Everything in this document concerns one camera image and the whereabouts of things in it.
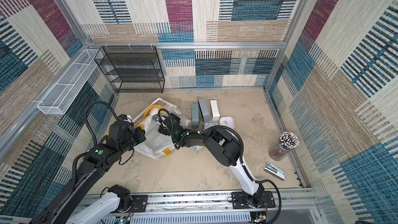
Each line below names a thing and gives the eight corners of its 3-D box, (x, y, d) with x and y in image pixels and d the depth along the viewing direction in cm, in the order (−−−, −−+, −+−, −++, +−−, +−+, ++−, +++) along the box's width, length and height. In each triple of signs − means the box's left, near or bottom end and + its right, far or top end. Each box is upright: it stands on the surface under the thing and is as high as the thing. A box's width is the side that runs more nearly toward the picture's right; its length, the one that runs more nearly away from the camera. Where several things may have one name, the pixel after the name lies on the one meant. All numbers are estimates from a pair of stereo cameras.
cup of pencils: (270, 161, 88) (284, 146, 73) (266, 148, 93) (279, 131, 78) (284, 161, 88) (301, 146, 73) (280, 148, 93) (295, 131, 78)
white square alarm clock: (219, 129, 100) (219, 126, 97) (218, 119, 105) (219, 115, 102) (234, 129, 100) (235, 126, 97) (232, 119, 105) (233, 115, 102)
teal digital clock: (192, 131, 100) (191, 121, 92) (192, 113, 109) (192, 103, 101) (198, 131, 100) (198, 121, 92) (198, 113, 109) (198, 103, 101)
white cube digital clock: (212, 121, 103) (213, 116, 99) (210, 105, 112) (210, 100, 108) (219, 121, 103) (220, 116, 99) (216, 105, 112) (217, 99, 108)
